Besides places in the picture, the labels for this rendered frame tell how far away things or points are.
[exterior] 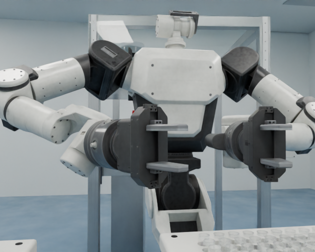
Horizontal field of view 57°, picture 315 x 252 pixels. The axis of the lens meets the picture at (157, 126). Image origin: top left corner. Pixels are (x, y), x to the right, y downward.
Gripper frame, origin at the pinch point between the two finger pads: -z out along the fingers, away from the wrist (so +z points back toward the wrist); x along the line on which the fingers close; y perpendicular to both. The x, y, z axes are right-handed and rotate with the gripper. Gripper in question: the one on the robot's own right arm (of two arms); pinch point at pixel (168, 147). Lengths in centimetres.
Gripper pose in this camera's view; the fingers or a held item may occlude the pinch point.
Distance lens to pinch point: 41.1
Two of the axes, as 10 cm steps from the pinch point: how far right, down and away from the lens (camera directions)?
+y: -7.7, -0.1, -6.4
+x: 0.0, 10.0, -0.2
